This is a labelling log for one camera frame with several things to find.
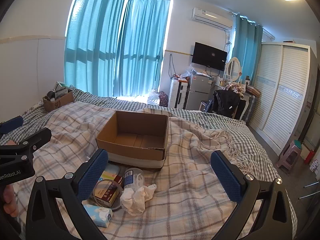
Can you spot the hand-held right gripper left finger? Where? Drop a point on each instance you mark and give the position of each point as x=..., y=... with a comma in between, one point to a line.
x=93, y=172

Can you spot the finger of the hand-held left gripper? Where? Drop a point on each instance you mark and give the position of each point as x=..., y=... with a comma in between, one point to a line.
x=37, y=137
x=11, y=125

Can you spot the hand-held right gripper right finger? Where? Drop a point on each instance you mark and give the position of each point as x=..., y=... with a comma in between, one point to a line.
x=225, y=177

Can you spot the light green small box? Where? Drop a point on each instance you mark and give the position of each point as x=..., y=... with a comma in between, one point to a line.
x=112, y=168

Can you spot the brown red small box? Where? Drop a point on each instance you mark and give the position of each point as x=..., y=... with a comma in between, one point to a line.
x=107, y=195

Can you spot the clear jar with blue label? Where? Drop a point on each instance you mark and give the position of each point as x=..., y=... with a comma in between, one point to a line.
x=130, y=177

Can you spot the clear tape roll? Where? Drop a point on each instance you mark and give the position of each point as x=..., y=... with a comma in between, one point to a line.
x=117, y=206

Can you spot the light blue tissue packet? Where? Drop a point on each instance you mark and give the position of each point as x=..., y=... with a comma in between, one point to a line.
x=100, y=215

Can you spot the white cloth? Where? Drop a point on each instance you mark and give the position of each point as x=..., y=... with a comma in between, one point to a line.
x=135, y=200

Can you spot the person's left hand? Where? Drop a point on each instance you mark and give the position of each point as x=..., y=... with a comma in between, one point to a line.
x=11, y=202

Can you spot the small cluttered cardboard box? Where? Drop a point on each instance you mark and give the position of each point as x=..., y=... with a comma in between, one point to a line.
x=58, y=103

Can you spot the green checked bedsheet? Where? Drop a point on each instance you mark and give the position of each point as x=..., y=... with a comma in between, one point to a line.
x=200, y=117

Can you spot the pink plastic stool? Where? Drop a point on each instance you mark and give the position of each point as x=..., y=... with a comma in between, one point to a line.
x=287, y=155

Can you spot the dark suitcase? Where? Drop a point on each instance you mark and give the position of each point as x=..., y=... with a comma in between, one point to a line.
x=250, y=107

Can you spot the black jacket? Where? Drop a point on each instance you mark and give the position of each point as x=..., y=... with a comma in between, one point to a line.
x=226, y=101

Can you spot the dark chair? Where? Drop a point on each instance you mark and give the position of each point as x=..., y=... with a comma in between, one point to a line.
x=203, y=103

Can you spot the white dressing table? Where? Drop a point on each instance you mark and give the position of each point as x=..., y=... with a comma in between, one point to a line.
x=246, y=101

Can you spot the red fire extinguisher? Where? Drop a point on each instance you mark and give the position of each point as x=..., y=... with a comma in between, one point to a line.
x=309, y=156

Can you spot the pink plaid cloth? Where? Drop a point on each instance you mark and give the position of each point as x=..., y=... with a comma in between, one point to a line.
x=233, y=87

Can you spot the silver fridge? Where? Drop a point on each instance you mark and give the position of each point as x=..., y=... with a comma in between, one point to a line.
x=198, y=90

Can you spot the flat brown cardboard box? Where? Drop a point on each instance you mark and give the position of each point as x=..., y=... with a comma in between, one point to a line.
x=253, y=90

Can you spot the white plastic bag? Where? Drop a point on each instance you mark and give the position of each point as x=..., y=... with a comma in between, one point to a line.
x=153, y=98

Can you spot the white suitcase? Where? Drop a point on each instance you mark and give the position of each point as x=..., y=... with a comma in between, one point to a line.
x=177, y=93

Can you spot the dark patterned bag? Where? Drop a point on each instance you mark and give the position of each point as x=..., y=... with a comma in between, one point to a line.
x=163, y=100

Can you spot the white slatted wardrobe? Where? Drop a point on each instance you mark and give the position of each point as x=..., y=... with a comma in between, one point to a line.
x=280, y=92

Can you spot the white oval mirror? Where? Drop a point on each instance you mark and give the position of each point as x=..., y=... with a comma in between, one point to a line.
x=233, y=68

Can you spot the wide teal curtain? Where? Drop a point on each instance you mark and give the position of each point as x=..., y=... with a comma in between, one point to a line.
x=95, y=42

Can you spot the clear plastic bag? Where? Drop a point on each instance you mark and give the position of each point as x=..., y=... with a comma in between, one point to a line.
x=187, y=72

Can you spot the narrow teal curtain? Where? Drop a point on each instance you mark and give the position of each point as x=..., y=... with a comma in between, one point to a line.
x=246, y=42

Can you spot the white air conditioner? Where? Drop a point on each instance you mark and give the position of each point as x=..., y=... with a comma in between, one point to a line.
x=210, y=17

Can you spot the chrome metal frame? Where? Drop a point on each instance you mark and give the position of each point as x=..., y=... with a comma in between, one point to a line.
x=311, y=185

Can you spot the black wall television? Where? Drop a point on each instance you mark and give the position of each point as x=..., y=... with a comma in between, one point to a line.
x=208, y=56

